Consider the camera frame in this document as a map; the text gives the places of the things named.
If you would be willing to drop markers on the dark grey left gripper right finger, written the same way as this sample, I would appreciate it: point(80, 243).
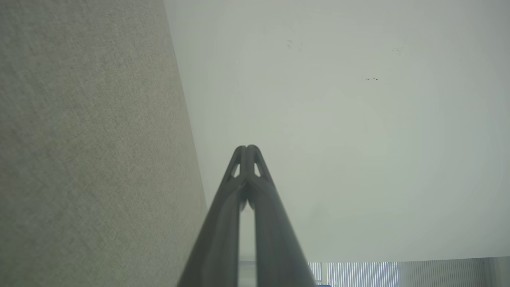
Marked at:
point(275, 239)

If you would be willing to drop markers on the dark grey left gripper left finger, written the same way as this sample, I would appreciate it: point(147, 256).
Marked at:
point(219, 239)

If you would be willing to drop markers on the white vertical window blinds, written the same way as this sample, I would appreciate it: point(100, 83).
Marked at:
point(358, 275)

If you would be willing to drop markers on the beige fabric panel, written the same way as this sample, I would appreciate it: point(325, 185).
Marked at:
point(87, 151)

